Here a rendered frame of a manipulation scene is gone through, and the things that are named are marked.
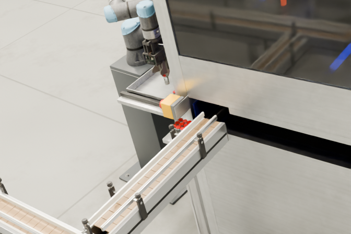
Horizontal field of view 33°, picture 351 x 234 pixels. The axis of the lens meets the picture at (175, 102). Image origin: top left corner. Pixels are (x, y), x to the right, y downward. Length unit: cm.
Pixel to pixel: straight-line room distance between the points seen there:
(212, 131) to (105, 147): 179
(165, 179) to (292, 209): 58
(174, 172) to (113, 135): 199
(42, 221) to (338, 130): 107
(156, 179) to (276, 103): 51
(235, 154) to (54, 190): 168
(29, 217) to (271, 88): 97
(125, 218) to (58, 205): 169
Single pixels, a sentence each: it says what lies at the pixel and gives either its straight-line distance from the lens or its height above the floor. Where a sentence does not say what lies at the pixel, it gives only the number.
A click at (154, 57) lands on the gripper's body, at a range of 251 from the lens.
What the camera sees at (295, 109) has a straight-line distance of 209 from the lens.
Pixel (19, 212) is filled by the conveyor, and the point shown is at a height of 93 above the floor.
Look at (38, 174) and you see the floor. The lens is 401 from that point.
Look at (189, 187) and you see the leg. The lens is 235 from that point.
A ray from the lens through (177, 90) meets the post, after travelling 240.
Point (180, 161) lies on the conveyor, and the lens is 220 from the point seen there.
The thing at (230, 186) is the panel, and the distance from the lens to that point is 257.
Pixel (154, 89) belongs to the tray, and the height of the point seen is 88.
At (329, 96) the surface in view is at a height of 117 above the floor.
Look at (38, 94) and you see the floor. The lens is 490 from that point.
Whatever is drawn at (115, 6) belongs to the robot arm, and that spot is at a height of 132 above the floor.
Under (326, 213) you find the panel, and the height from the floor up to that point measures 62.
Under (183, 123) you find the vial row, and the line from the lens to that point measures 239.
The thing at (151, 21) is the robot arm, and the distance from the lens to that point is 247.
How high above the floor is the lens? 229
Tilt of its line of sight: 33 degrees down
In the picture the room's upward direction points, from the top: 14 degrees counter-clockwise
